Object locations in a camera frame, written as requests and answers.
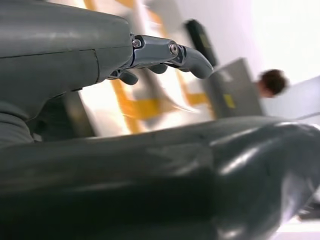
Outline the yellow tape on workbench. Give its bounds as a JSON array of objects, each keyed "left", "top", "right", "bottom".
[{"left": 83, "top": 0, "right": 216, "bottom": 135}]

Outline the robot left arm ribbed sleeve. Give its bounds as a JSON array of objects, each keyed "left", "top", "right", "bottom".
[{"left": 0, "top": 101, "right": 35, "bottom": 148}]

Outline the dark robot left leg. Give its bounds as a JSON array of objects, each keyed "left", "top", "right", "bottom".
[{"left": 0, "top": 115, "right": 320, "bottom": 240}]

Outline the black equipment case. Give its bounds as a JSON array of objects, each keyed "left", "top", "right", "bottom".
[{"left": 184, "top": 19, "right": 219, "bottom": 67}]

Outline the grey metal box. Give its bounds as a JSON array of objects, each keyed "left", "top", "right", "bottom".
[{"left": 203, "top": 57, "right": 263, "bottom": 121}]

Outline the person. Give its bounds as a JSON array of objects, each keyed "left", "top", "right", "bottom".
[{"left": 254, "top": 68, "right": 289, "bottom": 99}]

